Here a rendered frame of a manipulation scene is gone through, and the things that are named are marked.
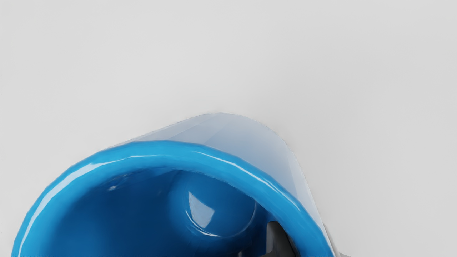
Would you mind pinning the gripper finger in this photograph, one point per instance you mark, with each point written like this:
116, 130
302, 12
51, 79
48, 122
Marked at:
278, 241

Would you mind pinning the blue glossy mug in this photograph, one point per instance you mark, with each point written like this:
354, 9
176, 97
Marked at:
150, 200

